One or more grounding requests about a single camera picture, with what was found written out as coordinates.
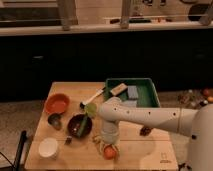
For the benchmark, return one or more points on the red apple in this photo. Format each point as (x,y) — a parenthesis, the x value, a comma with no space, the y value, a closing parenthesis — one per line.
(109,153)

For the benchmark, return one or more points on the grey sponge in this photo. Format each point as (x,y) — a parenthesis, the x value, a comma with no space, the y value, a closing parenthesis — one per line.
(130,103)

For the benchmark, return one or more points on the white handled brush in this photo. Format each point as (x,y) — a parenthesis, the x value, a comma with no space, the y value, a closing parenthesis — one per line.
(87,101)

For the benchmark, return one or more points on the wooden block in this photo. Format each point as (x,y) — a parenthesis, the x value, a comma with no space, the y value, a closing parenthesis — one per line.
(118,89)

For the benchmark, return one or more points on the yellow banana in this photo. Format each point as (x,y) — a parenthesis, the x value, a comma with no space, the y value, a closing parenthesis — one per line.
(97,139)

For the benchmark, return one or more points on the metal cup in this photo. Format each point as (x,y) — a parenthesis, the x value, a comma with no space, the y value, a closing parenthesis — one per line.
(55,121)

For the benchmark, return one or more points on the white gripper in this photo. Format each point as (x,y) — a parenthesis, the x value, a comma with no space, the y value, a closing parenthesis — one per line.
(109,138)

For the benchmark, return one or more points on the orange bowl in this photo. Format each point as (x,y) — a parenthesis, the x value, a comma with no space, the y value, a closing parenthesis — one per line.
(56,103)

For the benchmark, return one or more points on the white cup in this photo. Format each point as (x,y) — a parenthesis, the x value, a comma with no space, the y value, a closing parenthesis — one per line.
(48,148)

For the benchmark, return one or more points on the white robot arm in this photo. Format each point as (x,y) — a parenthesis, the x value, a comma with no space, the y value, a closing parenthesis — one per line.
(195,124)

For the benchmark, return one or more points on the dark grape bunch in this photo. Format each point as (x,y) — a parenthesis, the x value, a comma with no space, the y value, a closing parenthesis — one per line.
(145,131)

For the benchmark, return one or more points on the small dark object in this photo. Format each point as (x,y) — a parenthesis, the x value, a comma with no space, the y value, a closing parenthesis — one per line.
(68,140)

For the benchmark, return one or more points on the green plastic tray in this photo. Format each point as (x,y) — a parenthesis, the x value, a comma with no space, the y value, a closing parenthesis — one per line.
(147,95)

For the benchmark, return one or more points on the black pole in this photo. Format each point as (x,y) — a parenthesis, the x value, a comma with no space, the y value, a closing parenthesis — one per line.
(23,138)

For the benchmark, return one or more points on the green spatula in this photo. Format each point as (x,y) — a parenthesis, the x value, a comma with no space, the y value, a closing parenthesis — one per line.
(90,112)

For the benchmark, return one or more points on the dark brown bowl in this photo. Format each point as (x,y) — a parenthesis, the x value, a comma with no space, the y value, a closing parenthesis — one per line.
(74,125)

